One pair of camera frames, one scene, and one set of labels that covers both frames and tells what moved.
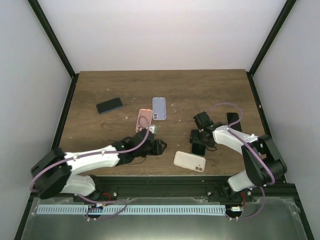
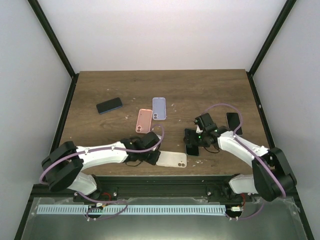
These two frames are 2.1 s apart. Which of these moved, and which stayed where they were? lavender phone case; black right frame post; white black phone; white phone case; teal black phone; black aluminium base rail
Moved: teal black phone; white phone case
Stayed: black aluminium base rail; lavender phone case; white black phone; black right frame post
